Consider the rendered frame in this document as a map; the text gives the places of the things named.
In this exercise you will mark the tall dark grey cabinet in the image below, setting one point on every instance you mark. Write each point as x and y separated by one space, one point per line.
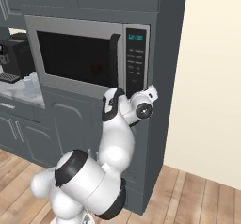
166 77

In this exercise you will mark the dark grey drawer front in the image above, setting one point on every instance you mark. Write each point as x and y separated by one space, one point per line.
22 110

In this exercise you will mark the clear glass jar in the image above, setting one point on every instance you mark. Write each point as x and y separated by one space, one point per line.
30 86

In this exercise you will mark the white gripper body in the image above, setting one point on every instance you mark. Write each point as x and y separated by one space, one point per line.
152 90

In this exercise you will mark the black coffee machine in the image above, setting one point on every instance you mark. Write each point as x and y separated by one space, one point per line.
17 56

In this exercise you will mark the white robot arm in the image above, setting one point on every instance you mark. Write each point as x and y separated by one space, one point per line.
114 146

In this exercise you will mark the dark grey arched cupboard door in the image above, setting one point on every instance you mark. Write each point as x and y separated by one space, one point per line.
73 124

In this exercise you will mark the silver microwave door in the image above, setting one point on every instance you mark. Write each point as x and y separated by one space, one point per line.
75 58

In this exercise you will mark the silver microwave oven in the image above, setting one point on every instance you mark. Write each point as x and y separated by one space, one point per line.
136 61

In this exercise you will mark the dark grey wall cupboard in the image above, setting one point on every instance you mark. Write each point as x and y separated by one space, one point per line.
8 5

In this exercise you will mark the dark grey lower cupboard door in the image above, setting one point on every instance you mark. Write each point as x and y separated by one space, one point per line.
6 133
39 143

